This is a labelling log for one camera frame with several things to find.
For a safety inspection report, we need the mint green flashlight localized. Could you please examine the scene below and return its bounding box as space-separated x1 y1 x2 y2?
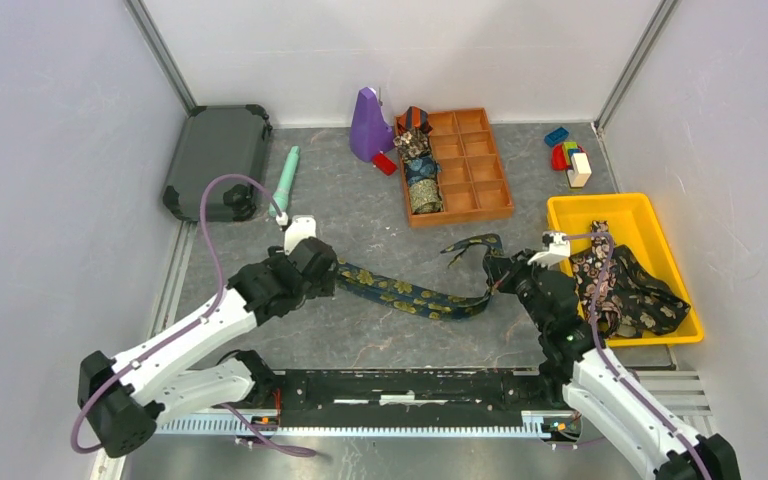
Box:
269 146 300 217

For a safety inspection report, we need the orange navy striped rolled tie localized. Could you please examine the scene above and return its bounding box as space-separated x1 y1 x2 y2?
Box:
398 106 433 134

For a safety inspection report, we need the orange wooden compartment tray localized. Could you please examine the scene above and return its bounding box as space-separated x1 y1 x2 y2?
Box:
394 108 514 228

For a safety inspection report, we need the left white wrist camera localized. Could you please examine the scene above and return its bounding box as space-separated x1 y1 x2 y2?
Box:
275 212 317 254

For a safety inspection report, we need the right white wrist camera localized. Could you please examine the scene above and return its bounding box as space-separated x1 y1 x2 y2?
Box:
527 231 571 268

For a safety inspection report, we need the pink floral dark tie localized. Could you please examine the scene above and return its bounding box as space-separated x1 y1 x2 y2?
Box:
570 236 621 336

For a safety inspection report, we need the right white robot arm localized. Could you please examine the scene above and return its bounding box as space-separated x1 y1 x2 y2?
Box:
483 249 741 479

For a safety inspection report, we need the yellow plastic bin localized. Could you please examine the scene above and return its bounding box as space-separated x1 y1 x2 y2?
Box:
547 193 705 348

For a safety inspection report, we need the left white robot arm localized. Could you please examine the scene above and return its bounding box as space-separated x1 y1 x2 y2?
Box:
73 237 337 458

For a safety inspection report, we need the purple metronome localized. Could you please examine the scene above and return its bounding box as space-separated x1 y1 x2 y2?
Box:
349 87 394 163

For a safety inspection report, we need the brown floral rolled tie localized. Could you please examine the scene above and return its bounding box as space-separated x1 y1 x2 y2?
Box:
393 128 431 162

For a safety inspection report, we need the blue patterned rolled tie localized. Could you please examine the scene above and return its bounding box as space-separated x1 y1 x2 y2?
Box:
403 155 440 187

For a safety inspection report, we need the red block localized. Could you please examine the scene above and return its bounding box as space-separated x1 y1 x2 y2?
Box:
372 153 398 176

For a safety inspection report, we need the black gold floral tie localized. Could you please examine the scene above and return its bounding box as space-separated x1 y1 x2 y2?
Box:
600 245 691 338

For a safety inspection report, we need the olive gold rolled tie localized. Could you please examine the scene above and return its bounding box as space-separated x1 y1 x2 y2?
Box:
408 178 443 215

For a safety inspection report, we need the navy yellow floral tie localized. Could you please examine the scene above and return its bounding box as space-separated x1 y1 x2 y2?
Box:
336 233 505 321

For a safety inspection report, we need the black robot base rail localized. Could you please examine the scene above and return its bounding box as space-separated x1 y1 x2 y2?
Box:
234 368 577 430

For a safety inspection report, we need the colourful toy block stack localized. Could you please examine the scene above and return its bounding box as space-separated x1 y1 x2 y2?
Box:
550 141 585 171

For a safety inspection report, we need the dark green hard case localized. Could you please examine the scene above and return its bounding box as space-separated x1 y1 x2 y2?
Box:
161 104 272 222

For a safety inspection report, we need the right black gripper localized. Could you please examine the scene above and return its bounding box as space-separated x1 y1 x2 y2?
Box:
485 248 549 332

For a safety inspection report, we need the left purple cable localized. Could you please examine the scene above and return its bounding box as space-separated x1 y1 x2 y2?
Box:
69 174 319 460

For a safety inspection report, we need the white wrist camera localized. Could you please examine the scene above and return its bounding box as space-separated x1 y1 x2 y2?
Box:
275 212 317 254
527 231 571 268

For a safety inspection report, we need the blue toy brick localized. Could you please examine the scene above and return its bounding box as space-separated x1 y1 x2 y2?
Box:
544 127 569 148

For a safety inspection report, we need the white toy block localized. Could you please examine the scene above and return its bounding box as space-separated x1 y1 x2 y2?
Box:
567 152 592 188

